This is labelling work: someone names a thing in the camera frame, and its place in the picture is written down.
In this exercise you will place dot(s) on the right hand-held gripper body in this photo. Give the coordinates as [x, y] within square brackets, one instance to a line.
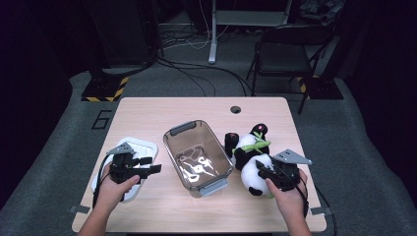
[286, 175]

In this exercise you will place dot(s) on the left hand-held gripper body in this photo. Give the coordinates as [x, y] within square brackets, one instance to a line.
[123, 167]

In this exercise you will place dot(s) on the panda plush toy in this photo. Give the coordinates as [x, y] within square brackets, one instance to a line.
[252, 154]

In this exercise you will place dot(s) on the clear plastic storage box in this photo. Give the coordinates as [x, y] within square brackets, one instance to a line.
[196, 157]

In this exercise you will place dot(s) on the person's right hand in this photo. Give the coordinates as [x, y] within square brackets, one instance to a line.
[291, 203]

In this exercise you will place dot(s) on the person's left hand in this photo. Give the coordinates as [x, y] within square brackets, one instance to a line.
[111, 193]

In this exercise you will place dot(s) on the grey tape strip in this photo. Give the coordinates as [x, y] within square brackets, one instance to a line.
[319, 210]
[78, 209]

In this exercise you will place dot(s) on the black yellow striped base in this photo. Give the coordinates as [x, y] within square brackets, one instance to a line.
[105, 88]
[323, 88]

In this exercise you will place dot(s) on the black folding chair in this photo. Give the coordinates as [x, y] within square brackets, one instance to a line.
[283, 59]

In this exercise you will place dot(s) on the dark cabinet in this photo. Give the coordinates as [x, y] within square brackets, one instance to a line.
[124, 32]

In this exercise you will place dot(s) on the white metal stand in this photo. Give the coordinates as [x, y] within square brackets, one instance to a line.
[213, 39]

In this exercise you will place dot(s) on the dark cloth bundle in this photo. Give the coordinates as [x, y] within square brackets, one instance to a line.
[321, 11]

